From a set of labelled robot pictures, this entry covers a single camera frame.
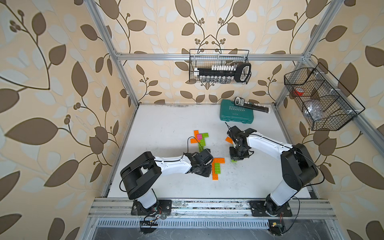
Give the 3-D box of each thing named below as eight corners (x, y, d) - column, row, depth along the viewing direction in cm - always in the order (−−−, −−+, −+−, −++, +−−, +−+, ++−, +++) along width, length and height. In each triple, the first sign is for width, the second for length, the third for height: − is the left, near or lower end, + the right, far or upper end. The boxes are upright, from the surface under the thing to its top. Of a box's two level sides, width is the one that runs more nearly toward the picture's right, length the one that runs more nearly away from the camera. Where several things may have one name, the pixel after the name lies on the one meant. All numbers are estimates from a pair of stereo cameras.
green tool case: (219, 120, 112) (219, 116, 108) (220, 103, 124) (221, 99, 120) (252, 124, 110) (254, 120, 106) (250, 106, 122) (252, 102, 118)
